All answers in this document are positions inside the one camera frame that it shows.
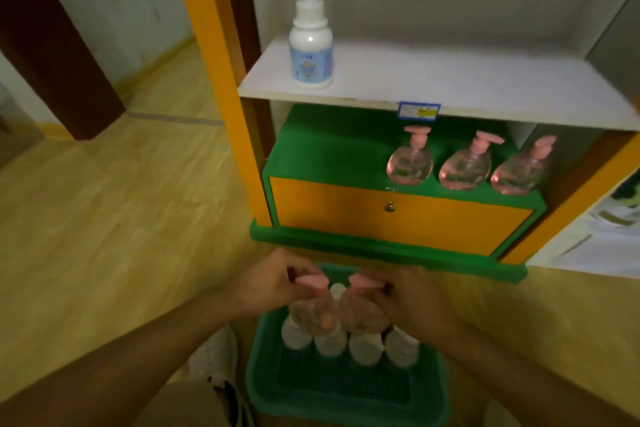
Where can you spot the person's right hand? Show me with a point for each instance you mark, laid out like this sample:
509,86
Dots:
415,306

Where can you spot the person's left white shoe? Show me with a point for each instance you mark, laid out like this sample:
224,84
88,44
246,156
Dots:
220,356

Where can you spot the dark brown wooden door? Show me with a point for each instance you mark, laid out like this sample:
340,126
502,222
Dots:
55,56

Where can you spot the clear pink pump bottle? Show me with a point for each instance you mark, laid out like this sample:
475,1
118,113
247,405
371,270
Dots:
410,166
315,314
520,176
465,171
362,314

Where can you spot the orange framed white shelf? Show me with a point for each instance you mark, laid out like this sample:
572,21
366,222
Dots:
450,76

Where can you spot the teal plastic basket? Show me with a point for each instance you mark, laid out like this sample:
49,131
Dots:
340,411

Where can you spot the person's right forearm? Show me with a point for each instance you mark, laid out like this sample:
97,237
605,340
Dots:
525,381

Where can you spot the green orange base cabinet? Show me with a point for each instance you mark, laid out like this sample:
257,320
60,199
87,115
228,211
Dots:
400,226

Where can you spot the blue price tag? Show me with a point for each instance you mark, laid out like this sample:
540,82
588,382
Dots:
419,111

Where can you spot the person's left hand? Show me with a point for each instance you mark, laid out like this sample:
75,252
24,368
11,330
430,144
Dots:
270,286

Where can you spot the person's left forearm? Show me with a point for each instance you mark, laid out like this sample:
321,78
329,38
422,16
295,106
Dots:
125,366

